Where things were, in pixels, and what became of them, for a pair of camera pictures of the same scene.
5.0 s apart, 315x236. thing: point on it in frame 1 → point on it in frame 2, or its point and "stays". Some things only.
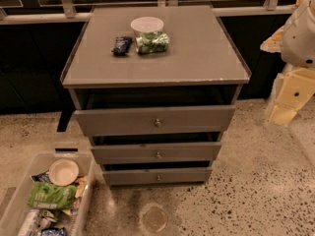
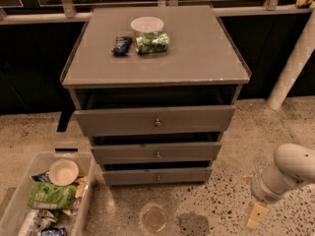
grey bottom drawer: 152,176 stays
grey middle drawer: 203,151 stays
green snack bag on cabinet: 152,42 stays
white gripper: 299,38 → 263,191
